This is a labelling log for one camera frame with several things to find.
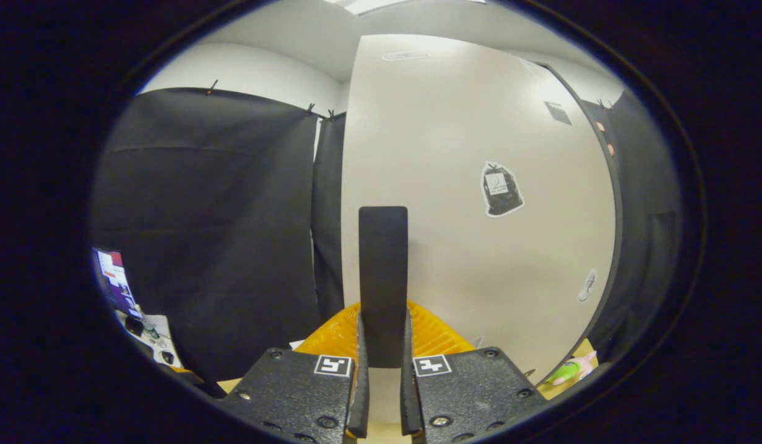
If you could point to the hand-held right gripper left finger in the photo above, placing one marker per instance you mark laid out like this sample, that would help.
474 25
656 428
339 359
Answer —
361 394

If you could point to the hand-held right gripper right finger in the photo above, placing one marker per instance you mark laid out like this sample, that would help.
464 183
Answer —
409 401

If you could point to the beige cabinet door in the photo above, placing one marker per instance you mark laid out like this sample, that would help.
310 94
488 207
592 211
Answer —
455 259

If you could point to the grey cabinet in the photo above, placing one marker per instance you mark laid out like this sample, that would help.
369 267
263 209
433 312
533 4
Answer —
619 222

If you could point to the small clear bottle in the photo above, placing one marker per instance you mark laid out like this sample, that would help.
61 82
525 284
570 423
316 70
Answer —
150 328

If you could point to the green plush toy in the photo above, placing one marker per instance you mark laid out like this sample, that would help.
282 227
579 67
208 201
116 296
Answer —
566 372

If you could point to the black computer mouse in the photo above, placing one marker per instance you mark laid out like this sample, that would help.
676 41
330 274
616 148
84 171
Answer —
167 357

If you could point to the white side table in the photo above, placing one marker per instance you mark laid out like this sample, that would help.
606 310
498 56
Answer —
165 338

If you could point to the black backdrop cloth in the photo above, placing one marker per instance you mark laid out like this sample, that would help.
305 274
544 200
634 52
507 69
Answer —
221 234

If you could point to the small black box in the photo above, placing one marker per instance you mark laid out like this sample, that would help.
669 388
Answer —
134 325

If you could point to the colourful screen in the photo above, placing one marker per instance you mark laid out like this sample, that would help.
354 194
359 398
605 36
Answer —
113 277

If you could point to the large ceiling light panel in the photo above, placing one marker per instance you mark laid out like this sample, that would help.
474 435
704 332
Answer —
368 6

